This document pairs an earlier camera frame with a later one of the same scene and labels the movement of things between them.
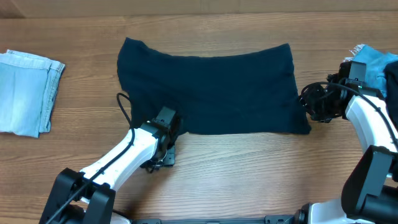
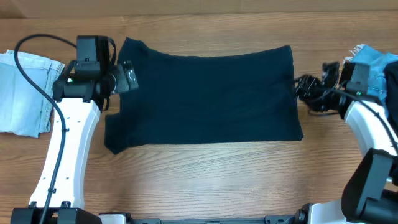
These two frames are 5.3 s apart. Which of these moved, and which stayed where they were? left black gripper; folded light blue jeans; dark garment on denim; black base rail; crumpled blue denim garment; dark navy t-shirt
Moved: left black gripper; dark navy t-shirt
Stayed: folded light blue jeans; crumpled blue denim garment; black base rail; dark garment on denim
